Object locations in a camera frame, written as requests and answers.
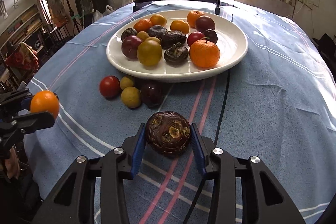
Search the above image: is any large dark water chestnut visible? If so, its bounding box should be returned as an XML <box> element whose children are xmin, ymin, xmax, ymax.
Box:
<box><xmin>145</xmin><ymin>111</ymin><xmax>191</xmax><ymax>158</ymax></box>

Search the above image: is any large yellow green orange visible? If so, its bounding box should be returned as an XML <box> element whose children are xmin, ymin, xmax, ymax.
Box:
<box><xmin>137</xmin><ymin>40</ymin><xmax>162</xmax><ymax>67</ymax></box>

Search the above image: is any yellow small fruit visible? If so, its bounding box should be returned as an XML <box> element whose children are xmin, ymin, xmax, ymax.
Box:
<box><xmin>121</xmin><ymin>86</ymin><xmax>141</xmax><ymax>109</ymax></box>

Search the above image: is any dark plum in pile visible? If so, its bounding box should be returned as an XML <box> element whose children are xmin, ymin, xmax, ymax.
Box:
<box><xmin>141</xmin><ymin>82</ymin><xmax>163</xmax><ymax>109</ymax></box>

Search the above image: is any red cherry tomato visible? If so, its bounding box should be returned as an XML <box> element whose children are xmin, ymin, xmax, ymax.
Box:
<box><xmin>99</xmin><ymin>76</ymin><xmax>121</xmax><ymax>98</ymax></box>

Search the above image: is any bookshelf with books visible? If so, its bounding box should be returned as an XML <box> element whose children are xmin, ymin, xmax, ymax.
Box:
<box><xmin>1</xmin><ymin>5</ymin><xmax>42</xmax><ymax>51</ymax></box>

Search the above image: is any dark chestnut in pile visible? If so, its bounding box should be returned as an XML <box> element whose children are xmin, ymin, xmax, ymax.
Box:
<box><xmin>164</xmin><ymin>43</ymin><xmax>189</xmax><ymax>65</ymax></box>

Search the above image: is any mandarin orange on plate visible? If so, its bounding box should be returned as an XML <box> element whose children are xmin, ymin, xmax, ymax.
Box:
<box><xmin>189</xmin><ymin>40</ymin><xmax>221</xmax><ymax>69</ymax></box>

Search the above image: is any dark red plum on plate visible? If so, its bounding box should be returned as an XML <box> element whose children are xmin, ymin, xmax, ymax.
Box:
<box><xmin>121</xmin><ymin>35</ymin><xmax>142</xmax><ymax>59</ymax></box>

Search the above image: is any white oval plate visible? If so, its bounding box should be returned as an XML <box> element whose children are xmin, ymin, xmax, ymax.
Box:
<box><xmin>106</xmin><ymin>10</ymin><xmax>248</xmax><ymax>83</ymax></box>

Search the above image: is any small dark chestnut on plate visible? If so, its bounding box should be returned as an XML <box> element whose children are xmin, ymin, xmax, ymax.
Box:
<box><xmin>146</xmin><ymin>25</ymin><xmax>167</xmax><ymax>39</ymax></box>

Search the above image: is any orange kumquat in pile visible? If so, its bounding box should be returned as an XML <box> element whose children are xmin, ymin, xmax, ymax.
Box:
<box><xmin>170</xmin><ymin>19</ymin><xmax>190</xmax><ymax>35</ymax></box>

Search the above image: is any dark red plum far plate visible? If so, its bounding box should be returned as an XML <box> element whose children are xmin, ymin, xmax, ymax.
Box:
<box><xmin>195</xmin><ymin>15</ymin><xmax>215</xmax><ymax>33</ymax></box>

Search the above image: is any black cable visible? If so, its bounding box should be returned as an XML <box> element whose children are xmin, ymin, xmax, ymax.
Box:
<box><xmin>182</xmin><ymin>69</ymin><xmax>231</xmax><ymax>224</ymax></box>

